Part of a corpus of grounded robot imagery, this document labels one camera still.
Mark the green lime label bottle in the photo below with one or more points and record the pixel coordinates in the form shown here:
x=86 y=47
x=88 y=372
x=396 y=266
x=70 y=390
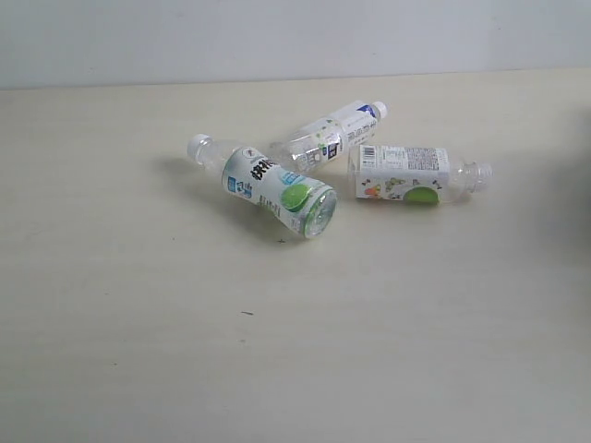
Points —
x=302 y=204

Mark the clear bottle blue white label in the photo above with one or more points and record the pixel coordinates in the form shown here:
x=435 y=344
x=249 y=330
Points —
x=330 y=137

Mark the square bottle white fruit label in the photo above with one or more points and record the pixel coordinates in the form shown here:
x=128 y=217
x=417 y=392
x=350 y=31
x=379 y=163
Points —
x=426 y=176

